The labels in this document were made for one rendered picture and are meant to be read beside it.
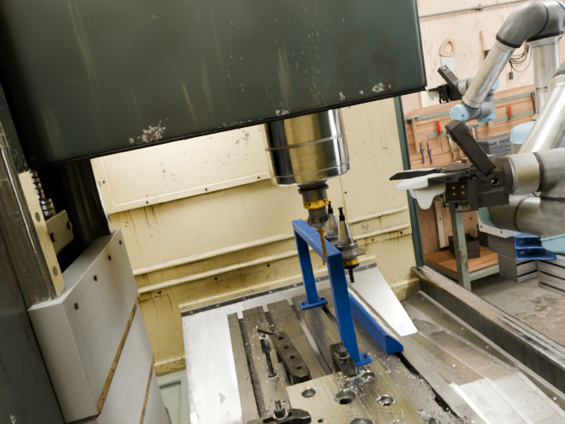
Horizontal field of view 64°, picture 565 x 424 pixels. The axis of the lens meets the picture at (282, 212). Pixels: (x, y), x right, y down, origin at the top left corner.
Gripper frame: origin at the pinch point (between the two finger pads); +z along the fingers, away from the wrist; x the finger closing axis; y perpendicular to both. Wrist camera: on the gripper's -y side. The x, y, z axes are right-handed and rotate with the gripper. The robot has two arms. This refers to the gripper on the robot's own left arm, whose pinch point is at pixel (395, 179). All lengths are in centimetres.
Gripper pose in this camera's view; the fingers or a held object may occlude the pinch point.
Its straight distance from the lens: 89.5
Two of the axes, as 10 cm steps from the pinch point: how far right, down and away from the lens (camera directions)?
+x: 1.2, -2.3, 9.6
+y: 1.6, 9.6, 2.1
